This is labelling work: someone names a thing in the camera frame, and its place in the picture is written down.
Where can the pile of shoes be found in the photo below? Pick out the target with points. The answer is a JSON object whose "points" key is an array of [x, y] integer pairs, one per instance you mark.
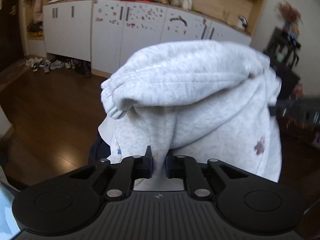
{"points": [[81, 67]]}

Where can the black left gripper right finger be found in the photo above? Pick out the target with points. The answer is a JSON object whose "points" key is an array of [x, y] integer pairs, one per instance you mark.
{"points": [[187, 169]]}

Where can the light grey printed sweatpants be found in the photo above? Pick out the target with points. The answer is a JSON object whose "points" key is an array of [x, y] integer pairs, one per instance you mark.
{"points": [[203, 99]]}

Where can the white sideboard cabinet with stickers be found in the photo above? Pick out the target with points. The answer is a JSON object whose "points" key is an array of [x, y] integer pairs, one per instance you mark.
{"points": [[107, 32]]}

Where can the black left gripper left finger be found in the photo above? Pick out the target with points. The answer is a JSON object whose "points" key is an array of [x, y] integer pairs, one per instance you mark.
{"points": [[127, 172]]}

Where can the white kettle on counter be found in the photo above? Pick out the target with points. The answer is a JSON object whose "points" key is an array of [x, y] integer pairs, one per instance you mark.
{"points": [[187, 4]]}

